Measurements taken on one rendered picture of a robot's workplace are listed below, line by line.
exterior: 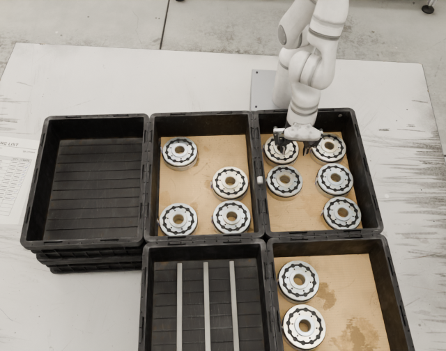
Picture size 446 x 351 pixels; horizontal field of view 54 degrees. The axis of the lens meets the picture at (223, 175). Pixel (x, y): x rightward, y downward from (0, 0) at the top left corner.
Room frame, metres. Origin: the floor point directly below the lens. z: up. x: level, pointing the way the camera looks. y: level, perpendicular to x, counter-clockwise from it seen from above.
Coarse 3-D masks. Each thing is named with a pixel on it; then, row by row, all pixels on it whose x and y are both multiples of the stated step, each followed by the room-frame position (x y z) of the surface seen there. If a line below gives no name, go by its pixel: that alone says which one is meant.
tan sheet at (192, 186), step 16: (208, 144) 0.75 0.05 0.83; (224, 144) 0.75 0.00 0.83; (240, 144) 0.75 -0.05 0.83; (160, 160) 0.69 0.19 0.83; (208, 160) 0.69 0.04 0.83; (224, 160) 0.69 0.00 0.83; (240, 160) 0.70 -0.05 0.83; (160, 176) 0.63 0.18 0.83; (176, 176) 0.64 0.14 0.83; (192, 176) 0.64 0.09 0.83; (208, 176) 0.64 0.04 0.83; (160, 192) 0.58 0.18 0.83; (176, 192) 0.58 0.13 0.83; (192, 192) 0.58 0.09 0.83; (208, 192) 0.58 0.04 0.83; (160, 208) 0.53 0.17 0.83; (208, 208) 0.53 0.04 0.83; (208, 224) 0.49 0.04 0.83
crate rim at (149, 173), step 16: (176, 112) 0.79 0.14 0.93; (192, 112) 0.79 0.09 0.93; (208, 112) 0.80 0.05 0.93; (224, 112) 0.80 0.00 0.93; (240, 112) 0.80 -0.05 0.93; (256, 160) 0.63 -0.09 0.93; (256, 176) 0.58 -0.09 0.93; (256, 192) 0.54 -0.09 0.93; (256, 208) 0.49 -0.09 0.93; (144, 224) 0.44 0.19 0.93; (160, 240) 0.40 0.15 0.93; (176, 240) 0.40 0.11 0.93; (192, 240) 0.40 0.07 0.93
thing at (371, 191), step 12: (324, 108) 0.82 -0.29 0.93; (336, 108) 0.82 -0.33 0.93; (348, 108) 0.82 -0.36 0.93; (360, 144) 0.70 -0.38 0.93; (360, 156) 0.66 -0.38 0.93; (264, 180) 0.57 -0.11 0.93; (264, 192) 0.54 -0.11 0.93; (372, 192) 0.54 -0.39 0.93; (264, 204) 0.50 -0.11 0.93; (372, 204) 0.51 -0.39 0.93; (264, 216) 0.47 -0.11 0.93; (360, 228) 0.44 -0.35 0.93; (372, 228) 0.44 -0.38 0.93
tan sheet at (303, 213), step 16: (304, 160) 0.70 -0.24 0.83; (304, 176) 0.65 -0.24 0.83; (304, 192) 0.59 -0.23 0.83; (352, 192) 0.60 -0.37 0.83; (272, 208) 0.54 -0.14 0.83; (288, 208) 0.54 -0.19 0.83; (304, 208) 0.54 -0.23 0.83; (320, 208) 0.54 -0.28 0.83; (272, 224) 0.49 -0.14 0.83; (288, 224) 0.49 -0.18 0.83; (304, 224) 0.49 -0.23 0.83; (320, 224) 0.49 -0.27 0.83
